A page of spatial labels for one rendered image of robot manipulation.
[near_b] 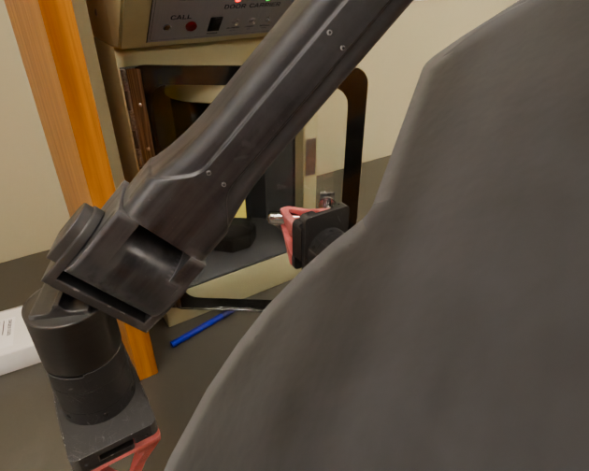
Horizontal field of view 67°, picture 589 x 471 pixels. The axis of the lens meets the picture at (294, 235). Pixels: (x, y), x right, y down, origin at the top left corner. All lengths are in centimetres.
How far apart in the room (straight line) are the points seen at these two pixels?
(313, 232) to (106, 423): 29
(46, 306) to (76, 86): 27
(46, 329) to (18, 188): 81
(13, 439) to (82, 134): 44
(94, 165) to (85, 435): 30
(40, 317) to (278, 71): 23
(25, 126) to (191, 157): 83
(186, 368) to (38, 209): 56
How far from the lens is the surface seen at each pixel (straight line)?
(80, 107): 55
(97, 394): 39
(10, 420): 80
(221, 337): 81
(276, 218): 60
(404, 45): 154
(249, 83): 27
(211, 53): 68
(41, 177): 112
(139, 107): 64
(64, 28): 54
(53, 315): 35
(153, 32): 60
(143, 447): 42
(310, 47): 27
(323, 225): 53
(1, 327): 90
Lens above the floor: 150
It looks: 32 degrees down
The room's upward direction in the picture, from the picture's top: straight up
